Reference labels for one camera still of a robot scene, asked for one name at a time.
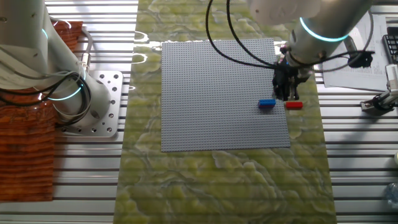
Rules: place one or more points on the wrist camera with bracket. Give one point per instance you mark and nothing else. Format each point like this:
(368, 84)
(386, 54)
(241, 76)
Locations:
(360, 59)

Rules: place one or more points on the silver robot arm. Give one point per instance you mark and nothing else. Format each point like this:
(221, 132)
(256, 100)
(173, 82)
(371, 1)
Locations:
(31, 46)

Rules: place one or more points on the green marble pattern mat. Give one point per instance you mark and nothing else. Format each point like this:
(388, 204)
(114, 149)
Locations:
(217, 186)

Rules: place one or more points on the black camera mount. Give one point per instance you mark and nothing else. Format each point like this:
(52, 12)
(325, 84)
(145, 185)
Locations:
(377, 102)

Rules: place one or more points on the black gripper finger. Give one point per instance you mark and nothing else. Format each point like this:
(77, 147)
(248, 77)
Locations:
(291, 92)
(280, 91)

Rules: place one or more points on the printed paper sheet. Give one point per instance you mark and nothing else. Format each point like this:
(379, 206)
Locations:
(370, 77)

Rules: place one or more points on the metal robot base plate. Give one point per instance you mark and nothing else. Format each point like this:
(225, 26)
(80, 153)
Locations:
(115, 93)

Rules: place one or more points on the grey Lego baseplate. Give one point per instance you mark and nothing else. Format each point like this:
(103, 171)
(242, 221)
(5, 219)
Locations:
(211, 109)

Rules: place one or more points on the red long Lego brick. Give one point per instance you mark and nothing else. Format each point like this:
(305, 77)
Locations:
(294, 105)

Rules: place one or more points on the clear plastic water bottle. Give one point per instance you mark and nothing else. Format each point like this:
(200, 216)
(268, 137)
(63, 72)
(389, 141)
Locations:
(393, 193)

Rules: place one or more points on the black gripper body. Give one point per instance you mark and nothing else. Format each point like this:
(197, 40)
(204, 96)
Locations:
(289, 77)

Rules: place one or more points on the black keyboard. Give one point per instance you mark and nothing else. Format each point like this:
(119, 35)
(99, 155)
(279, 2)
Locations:
(391, 43)

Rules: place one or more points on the blue long Lego brick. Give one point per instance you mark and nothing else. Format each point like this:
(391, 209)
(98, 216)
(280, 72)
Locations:
(266, 102)

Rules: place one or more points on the grey depth camera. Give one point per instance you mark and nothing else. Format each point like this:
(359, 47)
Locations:
(392, 77)

